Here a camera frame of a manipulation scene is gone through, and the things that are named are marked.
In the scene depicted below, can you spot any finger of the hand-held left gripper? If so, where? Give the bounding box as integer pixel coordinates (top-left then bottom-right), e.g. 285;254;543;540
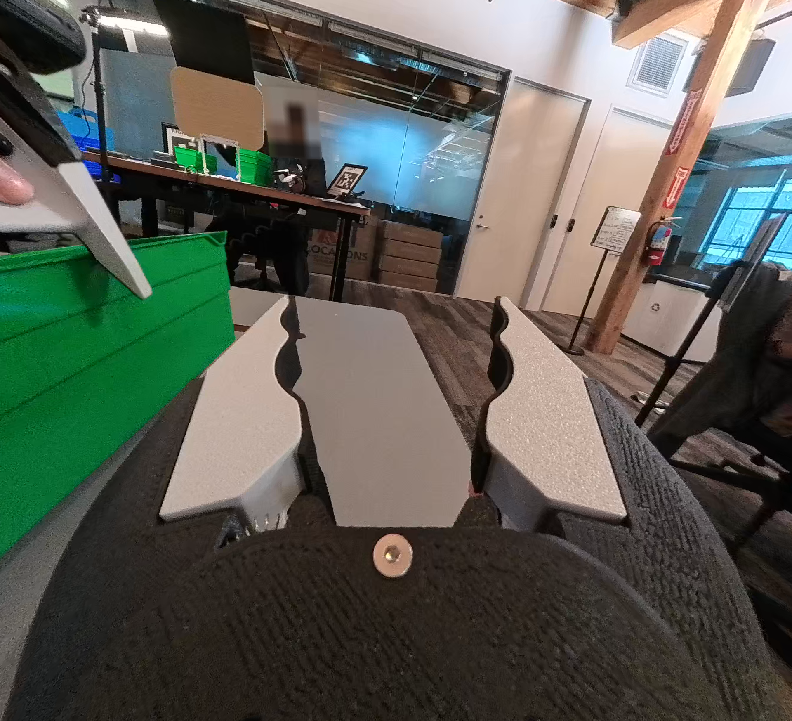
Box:
0;116;153;300

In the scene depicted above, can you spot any brown cardboard panel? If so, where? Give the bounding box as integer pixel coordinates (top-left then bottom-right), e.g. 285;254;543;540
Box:
170;66;265;151

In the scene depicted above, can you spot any stack of nested green bins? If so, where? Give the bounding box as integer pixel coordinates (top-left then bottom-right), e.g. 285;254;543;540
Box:
0;230;236;559

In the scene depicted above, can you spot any dark wooden table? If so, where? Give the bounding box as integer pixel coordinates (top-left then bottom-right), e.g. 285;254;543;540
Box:
79;150;372;302

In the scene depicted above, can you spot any white recycling bin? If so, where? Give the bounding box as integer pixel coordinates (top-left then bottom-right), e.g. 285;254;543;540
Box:
620;274;723;364

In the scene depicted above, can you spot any framed black-white tag sign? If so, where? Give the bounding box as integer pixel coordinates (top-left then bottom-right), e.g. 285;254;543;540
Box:
161;122;199;156
325;163;370;199

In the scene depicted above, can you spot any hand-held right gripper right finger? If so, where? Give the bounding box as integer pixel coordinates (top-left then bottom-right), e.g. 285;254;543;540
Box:
471;295;628;532

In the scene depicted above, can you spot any small green bin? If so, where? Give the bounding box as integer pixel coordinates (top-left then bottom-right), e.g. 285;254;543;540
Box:
173;144;217;171
237;148;274;185

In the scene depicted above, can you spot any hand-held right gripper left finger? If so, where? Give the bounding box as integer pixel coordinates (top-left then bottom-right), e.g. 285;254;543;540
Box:
158;294;325;536

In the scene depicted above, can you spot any grey wall vent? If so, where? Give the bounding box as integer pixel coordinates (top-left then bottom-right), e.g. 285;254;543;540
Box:
627;32;689;99

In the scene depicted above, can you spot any whiteboard sign stand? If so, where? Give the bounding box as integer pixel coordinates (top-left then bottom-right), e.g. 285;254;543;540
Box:
568;206;642;359

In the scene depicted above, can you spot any stack of blue bins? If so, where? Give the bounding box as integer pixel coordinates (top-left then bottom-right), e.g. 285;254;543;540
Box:
55;108;116;178

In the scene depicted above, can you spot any person's left hand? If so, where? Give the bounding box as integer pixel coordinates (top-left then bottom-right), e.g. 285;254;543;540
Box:
0;162;36;206

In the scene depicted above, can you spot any black flat panel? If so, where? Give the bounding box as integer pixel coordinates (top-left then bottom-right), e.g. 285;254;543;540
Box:
151;0;256;86

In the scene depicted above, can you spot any black light stand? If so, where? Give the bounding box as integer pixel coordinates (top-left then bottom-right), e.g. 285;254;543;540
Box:
79;0;170;220

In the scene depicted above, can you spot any red sign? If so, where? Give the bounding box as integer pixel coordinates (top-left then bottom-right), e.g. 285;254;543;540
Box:
662;165;691;210
663;88;704;157

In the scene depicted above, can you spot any stack of cardboard boxes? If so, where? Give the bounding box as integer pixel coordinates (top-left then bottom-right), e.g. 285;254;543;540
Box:
306;217;444;295

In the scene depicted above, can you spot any black tripod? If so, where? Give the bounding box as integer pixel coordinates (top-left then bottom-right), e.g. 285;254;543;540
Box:
634;275;792;555

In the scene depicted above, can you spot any red fire extinguisher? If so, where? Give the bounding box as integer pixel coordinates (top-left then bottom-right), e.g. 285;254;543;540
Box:
642;217;675;268

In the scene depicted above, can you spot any black wall speaker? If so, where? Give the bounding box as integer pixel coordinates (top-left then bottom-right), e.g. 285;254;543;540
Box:
725;37;778;100

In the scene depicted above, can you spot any wooden post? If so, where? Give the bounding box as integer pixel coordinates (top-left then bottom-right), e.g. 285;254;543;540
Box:
584;0;787;359

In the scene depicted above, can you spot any dark jacket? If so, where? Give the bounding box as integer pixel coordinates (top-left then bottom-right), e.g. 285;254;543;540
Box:
648;263;792;470

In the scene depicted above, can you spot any white door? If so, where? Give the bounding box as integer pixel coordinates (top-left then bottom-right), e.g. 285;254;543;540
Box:
460;76;590;308
540;106;673;321

